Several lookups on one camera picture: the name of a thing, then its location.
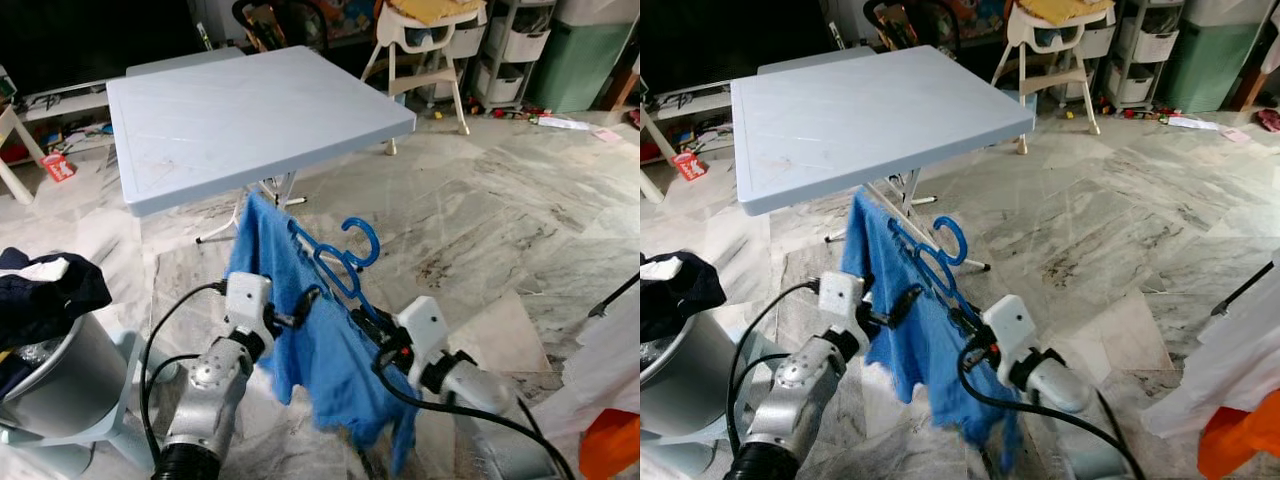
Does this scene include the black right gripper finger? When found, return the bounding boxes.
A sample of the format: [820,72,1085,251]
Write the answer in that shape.
[945,303,981,341]
[350,303,389,343]

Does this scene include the bright blue shirt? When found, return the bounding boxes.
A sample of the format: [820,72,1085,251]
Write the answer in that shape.
[224,190,421,477]
[838,188,1023,473]

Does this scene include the blue plastic clothes hanger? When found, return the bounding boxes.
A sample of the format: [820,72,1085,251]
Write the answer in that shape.
[886,215,970,323]
[287,215,384,323]

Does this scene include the light blue folding table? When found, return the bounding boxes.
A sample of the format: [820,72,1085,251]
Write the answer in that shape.
[730,45,1037,274]
[105,45,418,247]

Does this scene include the grey laundry basin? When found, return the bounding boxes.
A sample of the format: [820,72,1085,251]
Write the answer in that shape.
[640,315,733,441]
[0,313,133,441]

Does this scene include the white hanging garment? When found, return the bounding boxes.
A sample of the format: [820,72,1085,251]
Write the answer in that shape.
[1140,288,1280,441]
[528,288,641,453]

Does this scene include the white crumpled garment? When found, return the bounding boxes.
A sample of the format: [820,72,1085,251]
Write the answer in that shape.
[18,256,73,284]
[640,256,698,284]

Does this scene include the orange hanging garment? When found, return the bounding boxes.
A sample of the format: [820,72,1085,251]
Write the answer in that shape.
[577,407,641,480]
[1196,404,1280,480]

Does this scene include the small grey table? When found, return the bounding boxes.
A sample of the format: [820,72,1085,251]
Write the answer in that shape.
[756,47,871,77]
[126,47,247,79]

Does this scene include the white television stand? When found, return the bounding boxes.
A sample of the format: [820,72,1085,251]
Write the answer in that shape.
[643,85,738,167]
[18,80,129,167]

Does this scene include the white baby high chair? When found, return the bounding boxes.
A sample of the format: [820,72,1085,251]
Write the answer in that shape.
[990,0,1120,157]
[360,0,491,157]

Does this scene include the white drawer cart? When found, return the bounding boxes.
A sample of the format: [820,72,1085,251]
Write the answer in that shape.
[474,0,557,109]
[1108,0,1187,109]

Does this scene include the white low table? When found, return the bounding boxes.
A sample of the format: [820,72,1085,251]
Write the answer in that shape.
[0,100,48,207]

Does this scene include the black television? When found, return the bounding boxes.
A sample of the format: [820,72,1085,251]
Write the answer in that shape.
[0,0,211,98]
[640,0,836,98]

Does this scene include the yellow seat cushion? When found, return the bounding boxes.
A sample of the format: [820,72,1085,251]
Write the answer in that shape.
[398,0,488,28]
[1020,0,1114,28]

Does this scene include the green storage bin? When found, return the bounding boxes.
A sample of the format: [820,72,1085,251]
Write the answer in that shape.
[1153,0,1267,114]
[524,0,638,114]

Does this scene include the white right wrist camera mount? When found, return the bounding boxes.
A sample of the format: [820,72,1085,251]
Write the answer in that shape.
[394,295,453,379]
[980,295,1043,379]

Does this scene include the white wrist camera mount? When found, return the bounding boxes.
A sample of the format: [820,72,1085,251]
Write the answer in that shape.
[394,295,453,379]
[980,295,1043,379]
[817,272,867,333]
[222,272,274,336]

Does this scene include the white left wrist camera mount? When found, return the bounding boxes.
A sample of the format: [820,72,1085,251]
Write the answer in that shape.
[222,272,274,336]
[817,272,867,333]

